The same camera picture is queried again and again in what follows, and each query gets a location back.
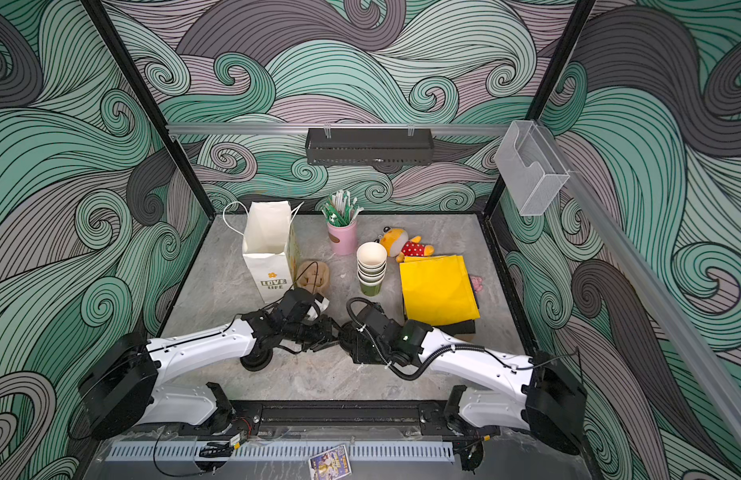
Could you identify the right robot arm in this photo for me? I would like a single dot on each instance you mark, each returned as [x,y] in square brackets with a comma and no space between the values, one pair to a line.
[538,394]

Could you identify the yellow napkin stack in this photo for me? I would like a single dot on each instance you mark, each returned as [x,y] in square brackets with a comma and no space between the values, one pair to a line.
[438,290]

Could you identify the colourful card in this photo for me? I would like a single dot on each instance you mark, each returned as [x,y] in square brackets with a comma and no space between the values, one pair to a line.
[333,464]

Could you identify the pink small object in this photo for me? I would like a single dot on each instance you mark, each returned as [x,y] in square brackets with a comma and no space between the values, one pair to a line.
[477,283]

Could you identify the clear acrylic wall holder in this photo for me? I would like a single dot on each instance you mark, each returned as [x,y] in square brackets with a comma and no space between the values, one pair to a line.
[532,166]

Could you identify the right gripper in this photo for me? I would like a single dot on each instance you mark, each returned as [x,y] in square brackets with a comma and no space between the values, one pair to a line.
[352,339]

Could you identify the brown cardboard cup carrier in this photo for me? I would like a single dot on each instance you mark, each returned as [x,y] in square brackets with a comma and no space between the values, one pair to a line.
[313,276]

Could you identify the stack of paper cups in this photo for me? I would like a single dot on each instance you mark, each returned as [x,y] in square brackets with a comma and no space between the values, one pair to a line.
[371,259]

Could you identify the wrapped straws bundle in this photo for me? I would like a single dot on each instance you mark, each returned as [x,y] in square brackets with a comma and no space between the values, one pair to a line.
[341,208]

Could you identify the stack of black lids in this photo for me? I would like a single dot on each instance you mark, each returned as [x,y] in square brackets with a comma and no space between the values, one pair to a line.
[258,361]

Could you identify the yellow plush toy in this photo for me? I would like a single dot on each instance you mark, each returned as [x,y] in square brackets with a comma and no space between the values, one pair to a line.
[400,245]

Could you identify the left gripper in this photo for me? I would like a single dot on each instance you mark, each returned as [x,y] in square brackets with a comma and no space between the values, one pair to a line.
[326,335]

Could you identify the black wall shelf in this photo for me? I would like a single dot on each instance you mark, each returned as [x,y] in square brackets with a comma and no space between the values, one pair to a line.
[329,146]

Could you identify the white paper bag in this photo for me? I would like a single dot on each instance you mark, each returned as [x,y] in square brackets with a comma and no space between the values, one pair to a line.
[269,245]

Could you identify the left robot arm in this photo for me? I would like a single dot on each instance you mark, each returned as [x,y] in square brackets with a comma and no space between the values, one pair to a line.
[132,384]

